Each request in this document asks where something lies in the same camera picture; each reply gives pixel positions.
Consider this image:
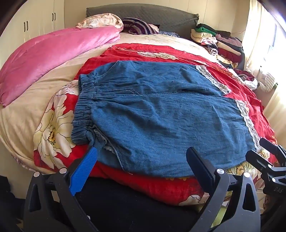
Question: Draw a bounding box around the grey padded headboard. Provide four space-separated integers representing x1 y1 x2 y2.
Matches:
86 6 199 41

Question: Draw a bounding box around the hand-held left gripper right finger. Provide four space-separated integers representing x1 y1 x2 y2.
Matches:
186 146 261 232

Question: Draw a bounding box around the pile of folded clothes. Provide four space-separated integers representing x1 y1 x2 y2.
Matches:
190 23 246 69

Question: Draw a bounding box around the cream wardrobe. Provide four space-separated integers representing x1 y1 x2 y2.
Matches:
12 0 66 46

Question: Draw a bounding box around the floral pillow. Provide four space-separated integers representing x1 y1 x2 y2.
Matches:
76 13 124 29

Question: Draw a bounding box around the cream bed sheet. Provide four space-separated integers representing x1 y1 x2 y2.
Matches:
0 33 224 174

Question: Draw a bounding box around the red floral quilt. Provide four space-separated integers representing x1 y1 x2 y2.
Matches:
33 43 278 206

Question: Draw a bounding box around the dark red garment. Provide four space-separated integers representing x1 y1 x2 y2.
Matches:
233 69 257 86

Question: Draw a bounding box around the black cloth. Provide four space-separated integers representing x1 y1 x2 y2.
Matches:
74 176 201 232

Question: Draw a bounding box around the blue denim pants lace trim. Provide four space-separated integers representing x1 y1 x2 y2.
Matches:
71 61 263 178

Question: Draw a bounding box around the pale curtain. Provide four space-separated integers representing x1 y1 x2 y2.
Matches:
242 0 286 125

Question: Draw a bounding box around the purple striped pillow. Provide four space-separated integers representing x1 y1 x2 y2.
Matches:
122 17 159 35

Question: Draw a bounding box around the yellow-green cloth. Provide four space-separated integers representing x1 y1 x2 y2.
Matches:
210 196 230 227

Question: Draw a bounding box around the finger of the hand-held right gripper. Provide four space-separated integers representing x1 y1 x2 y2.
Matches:
245 150 277 179
259 138 286 167

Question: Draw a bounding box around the pink blanket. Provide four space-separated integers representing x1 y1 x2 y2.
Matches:
0 25 124 108

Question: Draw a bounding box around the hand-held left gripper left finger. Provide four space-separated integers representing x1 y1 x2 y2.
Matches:
23 146 99 232

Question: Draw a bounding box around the blue patterned cloth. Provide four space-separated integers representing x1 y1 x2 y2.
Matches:
159 31 180 38

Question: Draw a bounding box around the white knitted garment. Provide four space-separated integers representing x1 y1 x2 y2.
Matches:
246 69 278 93

